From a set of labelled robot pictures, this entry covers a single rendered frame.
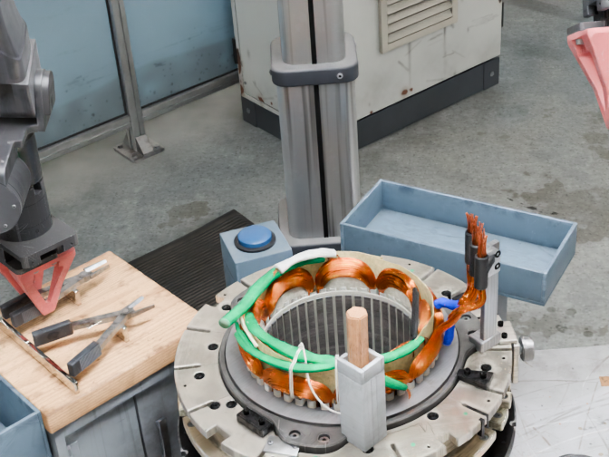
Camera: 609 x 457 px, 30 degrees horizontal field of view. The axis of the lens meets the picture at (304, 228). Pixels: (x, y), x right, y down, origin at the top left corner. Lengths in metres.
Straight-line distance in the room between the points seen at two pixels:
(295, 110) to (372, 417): 0.58
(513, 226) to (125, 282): 0.45
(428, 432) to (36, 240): 0.43
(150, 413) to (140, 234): 2.12
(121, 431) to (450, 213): 0.47
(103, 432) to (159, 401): 0.07
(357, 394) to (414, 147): 2.70
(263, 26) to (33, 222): 2.44
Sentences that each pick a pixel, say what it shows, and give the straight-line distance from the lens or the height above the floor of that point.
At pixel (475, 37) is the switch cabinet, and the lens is 3.81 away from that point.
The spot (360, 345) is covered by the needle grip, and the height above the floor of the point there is 1.20.
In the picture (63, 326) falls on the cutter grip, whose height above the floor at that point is 1.09.
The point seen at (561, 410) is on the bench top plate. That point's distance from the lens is 1.50.
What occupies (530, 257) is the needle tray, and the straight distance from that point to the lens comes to 1.33.
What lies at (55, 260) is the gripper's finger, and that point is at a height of 1.15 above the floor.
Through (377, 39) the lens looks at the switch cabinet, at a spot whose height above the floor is 0.35.
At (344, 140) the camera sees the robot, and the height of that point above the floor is 1.07.
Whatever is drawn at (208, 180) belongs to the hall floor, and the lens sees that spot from 3.51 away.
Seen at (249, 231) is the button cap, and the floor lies 1.04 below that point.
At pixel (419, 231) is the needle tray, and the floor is 1.03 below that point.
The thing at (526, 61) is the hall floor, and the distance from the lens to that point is 4.16.
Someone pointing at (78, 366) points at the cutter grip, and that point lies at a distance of 1.13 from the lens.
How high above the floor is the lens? 1.79
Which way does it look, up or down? 34 degrees down
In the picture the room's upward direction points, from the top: 5 degrees counter-clockwise
